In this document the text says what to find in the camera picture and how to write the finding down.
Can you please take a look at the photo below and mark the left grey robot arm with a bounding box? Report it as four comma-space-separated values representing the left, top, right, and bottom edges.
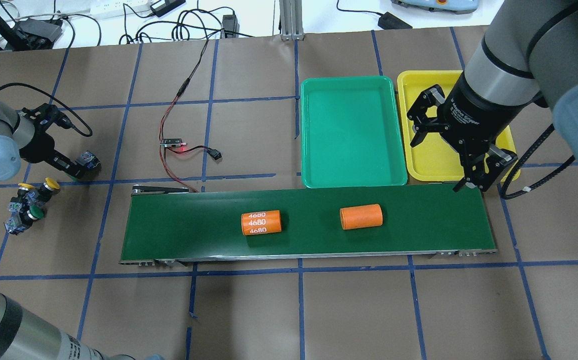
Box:
0, 99, 100, 182

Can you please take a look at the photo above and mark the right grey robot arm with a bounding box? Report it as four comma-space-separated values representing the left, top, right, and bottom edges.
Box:
407, 0, 578, 193

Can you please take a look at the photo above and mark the yellow plastic tray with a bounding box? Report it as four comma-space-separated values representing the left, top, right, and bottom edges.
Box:
396, 70, 516, 182

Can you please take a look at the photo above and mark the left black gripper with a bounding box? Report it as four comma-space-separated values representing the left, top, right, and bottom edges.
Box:
20, 104, 87, 180

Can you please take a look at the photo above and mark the white power strip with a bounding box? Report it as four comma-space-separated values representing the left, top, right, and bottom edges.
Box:
88, 0, 158, 19

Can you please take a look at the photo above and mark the yellow push button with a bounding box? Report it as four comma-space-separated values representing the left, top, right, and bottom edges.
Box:
8, 183, 36, 214
25, 177, 61, 208

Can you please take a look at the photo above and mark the aluminium frame post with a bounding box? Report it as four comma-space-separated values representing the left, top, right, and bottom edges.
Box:
279, 0, 305, 41

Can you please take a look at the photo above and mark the plain orange cylinder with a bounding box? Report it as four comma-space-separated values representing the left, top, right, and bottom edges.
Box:
339, 203, 384, 231

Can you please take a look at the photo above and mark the black power adapter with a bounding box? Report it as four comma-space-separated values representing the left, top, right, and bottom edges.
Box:
377, 12, 413, 30

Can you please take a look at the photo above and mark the blue teach pendant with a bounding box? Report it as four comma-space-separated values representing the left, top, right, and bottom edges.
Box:
391, 0, 480, 15

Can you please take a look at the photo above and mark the green conveyor belt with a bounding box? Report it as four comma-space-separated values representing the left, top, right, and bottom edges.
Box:
119, 183, 497, 265

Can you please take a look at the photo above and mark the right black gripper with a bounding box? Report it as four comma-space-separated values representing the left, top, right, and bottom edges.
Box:
407, 72, 539, 193

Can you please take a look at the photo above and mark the orange cylinder marked 4680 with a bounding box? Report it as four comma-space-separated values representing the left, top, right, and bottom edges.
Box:
240, 210, 283, 236

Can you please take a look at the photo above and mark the red black power cable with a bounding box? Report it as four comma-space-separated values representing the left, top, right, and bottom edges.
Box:
158, 35, 224, 193

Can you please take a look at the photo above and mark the green push button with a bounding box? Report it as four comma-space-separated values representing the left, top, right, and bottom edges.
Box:
3, 202, 46, 235
68, 151, 102, 182

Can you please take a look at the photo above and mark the small controller circuit board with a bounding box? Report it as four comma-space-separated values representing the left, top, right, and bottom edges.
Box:
160, 137, 187, 148

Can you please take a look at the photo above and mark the green plastic tray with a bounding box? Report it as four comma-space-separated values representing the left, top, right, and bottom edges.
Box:
300, 75, 408, 189

